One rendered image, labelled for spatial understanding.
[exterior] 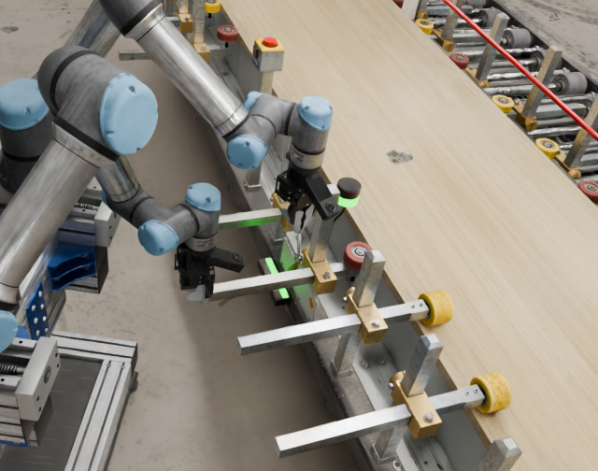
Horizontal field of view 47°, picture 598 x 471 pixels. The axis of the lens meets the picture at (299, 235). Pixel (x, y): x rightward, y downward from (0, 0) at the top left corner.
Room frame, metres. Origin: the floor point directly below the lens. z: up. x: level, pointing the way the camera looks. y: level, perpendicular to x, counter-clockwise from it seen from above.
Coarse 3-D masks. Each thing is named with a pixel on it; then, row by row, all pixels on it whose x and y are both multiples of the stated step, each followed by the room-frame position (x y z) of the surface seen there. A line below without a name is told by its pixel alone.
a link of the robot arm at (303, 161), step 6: (294, 150) 1.25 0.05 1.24; (324, 150) 1.26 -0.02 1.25; (294, 156) 1.23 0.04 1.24; (300, 156) 1.24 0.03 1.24; (306, 156) 1.23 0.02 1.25; (312, 156) 1.23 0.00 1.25; (318, 156) 1.24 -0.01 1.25; (294, 162) 1.24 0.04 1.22; (300, 162) 1.23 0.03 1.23; (306, 162) 1.23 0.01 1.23; (312, 162) 1.23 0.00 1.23; (318, 162) 1.24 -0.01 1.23; (306, 168) 1.23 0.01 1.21; (312, 168) 1.24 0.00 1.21
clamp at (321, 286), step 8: (304, 256) 1.32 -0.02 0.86; (304, 264) 1.32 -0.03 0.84; (312, 264) 1.29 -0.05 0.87; (320, 264) 1.29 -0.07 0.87; (328, 264) 1.30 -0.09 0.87; (320, 272) 1.26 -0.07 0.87; (320, 280) 1.23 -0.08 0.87; (328, 280) 1.24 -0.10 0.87; (336, 280) 1.25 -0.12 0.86; (320, 288) 1.23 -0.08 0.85; (328, 288) 1.24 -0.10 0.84
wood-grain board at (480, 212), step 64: (256, 0) 2.76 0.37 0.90; (320, 0) 2.89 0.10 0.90; (384, 0) 3.02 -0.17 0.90; (320, 64) 2.31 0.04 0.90; (384, 64) 2.41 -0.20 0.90; (448, 64) 2.52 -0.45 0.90; (384, 128) 1.96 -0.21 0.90; (448, 128) 2.04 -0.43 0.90; (512, 128) 2.13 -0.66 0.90; (384, 192) 1.62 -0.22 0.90; (448, 192) 1.68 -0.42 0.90; (512, 192) 1.75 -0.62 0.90; (576, 192) 1.81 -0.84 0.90; (384, 256) 1.34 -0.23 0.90; (448, 256) 1.39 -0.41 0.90; (512, 256) 1.44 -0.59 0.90; (576, 256) 1.50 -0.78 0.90; (512, 320) 1.20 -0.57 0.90; (576, 320) 1.24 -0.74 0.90; (448, 384) 0.98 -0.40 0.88; (512, 384) 1.00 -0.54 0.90; (576, 384) 1.03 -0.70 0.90; (576, 448) 0.86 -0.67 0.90
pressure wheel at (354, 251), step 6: (348, 246) 1.34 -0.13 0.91; (354, 246) 1.35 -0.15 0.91; (360, 246) 1.36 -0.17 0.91; (366, 246) 1.36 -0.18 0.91; (348, 252) 1.32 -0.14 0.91; (354, 252) 1.33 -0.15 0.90; (360, 252) 1.33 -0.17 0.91; (348, 258) 1.31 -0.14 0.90; (354, 258) 1.30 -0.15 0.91; (360, 258) 1.31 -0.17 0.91; (348, 264) 1.30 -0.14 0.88; (354, 264) 1.29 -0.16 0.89; (360, 264) 1.29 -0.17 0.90
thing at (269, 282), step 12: (336, 264) 1.31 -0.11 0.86; (264, 276) 1.22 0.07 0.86; (276, 276) 1.23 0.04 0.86; (288, 276) 1.24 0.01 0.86; (300, 276) 1.25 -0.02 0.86; (312, 276) 1.26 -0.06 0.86; (336, 276) 1.29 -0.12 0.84; (348, 276) 1.31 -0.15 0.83; (216, 288) 1.15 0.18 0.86; (228, 288) 1.16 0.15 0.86; (240, 288) 1.16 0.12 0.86; (252, 288) 1.18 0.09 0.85; (264, 288) 1.20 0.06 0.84; (276, 288) 1.21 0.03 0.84
